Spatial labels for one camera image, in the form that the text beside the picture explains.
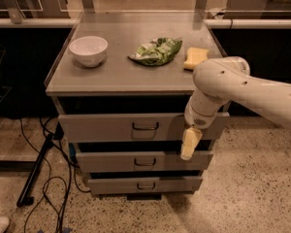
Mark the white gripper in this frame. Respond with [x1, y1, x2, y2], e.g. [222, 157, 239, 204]
[180, 89, 227, 160]

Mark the grey top drawer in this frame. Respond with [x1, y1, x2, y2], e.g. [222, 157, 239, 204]
[57, 112, 231, 144]

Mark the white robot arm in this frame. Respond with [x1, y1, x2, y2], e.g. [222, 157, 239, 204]
[180, 57, 291, 160]

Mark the grey bottom drawer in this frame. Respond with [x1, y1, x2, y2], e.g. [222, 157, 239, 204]
[88, 176, 202, 195]

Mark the grey drawer cabinet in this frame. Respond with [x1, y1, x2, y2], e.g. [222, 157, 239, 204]
[44, 11, 232, 200]

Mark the yellow sponge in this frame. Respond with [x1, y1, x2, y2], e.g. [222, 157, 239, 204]
[183, 48, 209, 70]

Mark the green crumpled chip bag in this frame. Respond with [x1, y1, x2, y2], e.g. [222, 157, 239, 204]
[128, 38, 182, 67]

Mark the white ceramic bowl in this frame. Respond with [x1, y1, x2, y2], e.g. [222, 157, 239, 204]
[69, 36, 108, 67]

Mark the black metal bar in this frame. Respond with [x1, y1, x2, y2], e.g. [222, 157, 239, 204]
[16, 134, 52, 208]

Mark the white shoe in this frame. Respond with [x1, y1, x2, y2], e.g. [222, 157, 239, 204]
[0, 216, 10, 233]

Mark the black floor cable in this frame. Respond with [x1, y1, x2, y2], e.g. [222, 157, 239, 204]
[18, 116, 91, 233]

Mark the white counter rail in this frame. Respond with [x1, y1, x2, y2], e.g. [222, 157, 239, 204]
[0, 18, 291, 29]

